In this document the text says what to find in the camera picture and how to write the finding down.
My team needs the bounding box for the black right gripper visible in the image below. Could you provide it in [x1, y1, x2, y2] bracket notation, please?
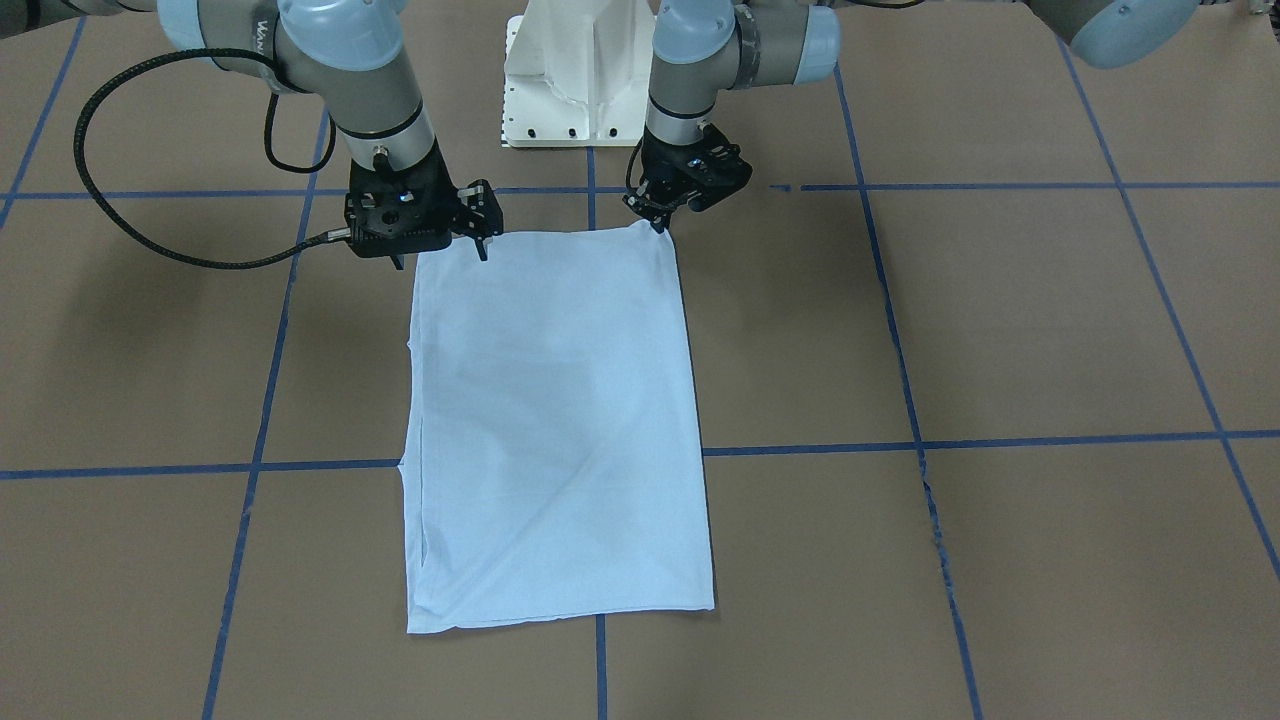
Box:
[344, 145, 506, 269]

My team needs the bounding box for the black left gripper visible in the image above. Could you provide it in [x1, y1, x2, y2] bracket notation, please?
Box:
[623, 123, 753, 234]

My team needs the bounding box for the light blue t-shirt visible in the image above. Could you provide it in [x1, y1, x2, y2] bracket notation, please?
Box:
[399, 222, 716, 634]

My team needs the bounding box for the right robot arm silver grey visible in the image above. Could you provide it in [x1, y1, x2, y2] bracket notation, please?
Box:
[1, 1, 504, 272]

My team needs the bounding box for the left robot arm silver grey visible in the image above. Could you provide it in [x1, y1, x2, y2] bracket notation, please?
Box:
[623, 1, 1197, 233]

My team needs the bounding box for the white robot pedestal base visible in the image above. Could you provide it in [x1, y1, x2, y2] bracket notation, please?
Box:
[500, 1, 655, 149]

